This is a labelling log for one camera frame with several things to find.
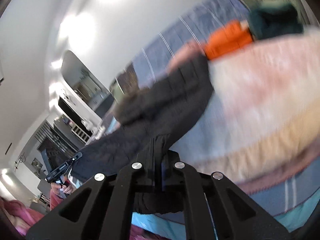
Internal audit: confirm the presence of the black puffer jacket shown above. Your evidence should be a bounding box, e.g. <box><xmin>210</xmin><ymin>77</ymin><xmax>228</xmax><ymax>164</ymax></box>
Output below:
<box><xmin>67</xmin><ymin>55</ymin><xmax>216</xmax><ymax>215</ymax></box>

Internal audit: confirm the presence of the person's left hand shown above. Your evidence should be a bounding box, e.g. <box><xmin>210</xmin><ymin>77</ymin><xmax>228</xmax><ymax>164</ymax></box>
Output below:
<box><xmin>50</xmin><ymin>177</ymin><xmax>75</xmax><ymax>195</ymax></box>

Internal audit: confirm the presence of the white arched shelf cabinet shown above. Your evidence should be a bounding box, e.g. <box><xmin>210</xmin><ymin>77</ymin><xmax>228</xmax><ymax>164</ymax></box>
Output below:
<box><xmin>49</xmin><ymin>50</ymin><xmax>114</xmax><ymax>134</ymax></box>

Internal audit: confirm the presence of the brown fleece garment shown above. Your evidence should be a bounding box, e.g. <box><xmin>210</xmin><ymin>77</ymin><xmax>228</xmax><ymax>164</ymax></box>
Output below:
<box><xmin>114</xmin><ymin>88</ymin><xmax>150</xmax><ymax>125</ymax></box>

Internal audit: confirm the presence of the dark patterned pillow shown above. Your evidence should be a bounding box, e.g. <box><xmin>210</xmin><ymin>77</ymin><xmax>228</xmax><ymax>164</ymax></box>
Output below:
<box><xmin>116</xmin><ymin>63</ymin><xmax>139</xmax><ymax>94</ymax></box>

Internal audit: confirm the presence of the pink folded quilted jacket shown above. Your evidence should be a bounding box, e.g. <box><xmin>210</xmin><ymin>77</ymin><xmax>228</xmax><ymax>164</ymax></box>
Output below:
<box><xmin>166</xmin><ymin>40</ymin><xmax>206</xmax><ymax>74</ymax></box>

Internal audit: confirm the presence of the orange folded puffer jacket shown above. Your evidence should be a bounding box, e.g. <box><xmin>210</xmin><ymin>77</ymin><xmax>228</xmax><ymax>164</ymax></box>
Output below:
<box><xmin>203</xmin><ymin>20</ymin><xmax>253</xmax><ymax>60</ymax></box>

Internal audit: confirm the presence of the pink cream plush blanket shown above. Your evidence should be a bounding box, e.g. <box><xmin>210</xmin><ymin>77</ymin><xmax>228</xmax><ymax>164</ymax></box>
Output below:
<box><xmin>170</xmin><ymin>27</ymin><xmax>320</xmax><ymax>196</ymax></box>

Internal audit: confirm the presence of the dark green folded fleece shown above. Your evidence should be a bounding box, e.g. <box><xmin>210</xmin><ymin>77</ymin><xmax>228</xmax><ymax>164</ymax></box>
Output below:
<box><xmin>247</xmin><ymin>0</ymin><xmax>304</xmax><ymax>40</ymax></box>

